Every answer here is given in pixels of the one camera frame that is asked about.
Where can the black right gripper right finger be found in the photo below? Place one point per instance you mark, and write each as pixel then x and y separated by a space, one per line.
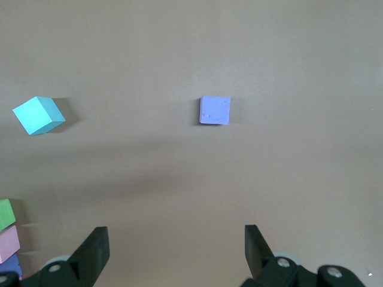
pixel 255 251

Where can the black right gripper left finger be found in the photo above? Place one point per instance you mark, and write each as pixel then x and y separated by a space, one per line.
pixel 95 245

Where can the pink foam cube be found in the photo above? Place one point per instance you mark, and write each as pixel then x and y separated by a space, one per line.
pixel 9 243

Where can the purple foam cube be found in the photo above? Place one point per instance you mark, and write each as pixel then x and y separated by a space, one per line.
pixel 215 110
pixel 10 264

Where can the green foam cube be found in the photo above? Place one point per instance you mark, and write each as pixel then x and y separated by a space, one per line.
pixel 6 213

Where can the cyan foam cube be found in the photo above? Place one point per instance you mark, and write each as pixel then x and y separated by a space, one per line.
pixel 36 115

